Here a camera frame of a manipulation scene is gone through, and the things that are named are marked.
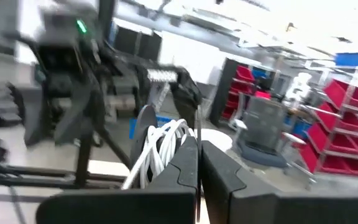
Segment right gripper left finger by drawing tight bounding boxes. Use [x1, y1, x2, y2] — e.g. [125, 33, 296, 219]
[144, 136, 199, 224]

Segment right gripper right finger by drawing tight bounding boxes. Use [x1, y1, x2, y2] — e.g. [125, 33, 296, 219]
[201, 140, 279, 224]

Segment white cord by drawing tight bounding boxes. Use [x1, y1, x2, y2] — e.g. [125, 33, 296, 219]
[121, 119, 197, 190]

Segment blue floor crate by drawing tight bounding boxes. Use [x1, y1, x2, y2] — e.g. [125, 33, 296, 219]
[128, 115, 174, 140]

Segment black rack red bins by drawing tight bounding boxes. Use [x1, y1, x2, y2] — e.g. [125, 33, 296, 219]
[209, 57, 275, 127]

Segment black rig strut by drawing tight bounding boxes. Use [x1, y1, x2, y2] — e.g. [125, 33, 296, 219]
[99, 129, 132, 169]
[75, 130, 93, 189]

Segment blue office chair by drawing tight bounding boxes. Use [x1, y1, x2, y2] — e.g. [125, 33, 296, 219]
[231, 93, 289, 169]

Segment red shelf bin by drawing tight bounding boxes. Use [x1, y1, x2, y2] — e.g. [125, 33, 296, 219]
[306, 123, 358, 156]
[314, 105, 358, 133]
[323, 79, 358, 113]
[296, 144, 358, 177]

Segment blue storage bin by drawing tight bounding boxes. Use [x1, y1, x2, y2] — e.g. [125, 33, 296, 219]
[286, 114, 313, 138]

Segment metal shelf rack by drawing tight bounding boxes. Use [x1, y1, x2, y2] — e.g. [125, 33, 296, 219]
[303, 60, 358, 189]

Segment black floor case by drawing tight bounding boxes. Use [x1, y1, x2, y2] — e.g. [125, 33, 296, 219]
[0, 90, 24, 128]

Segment dark wall panel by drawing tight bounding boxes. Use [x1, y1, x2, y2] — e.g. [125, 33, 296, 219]
[112, 26, 163, 62]

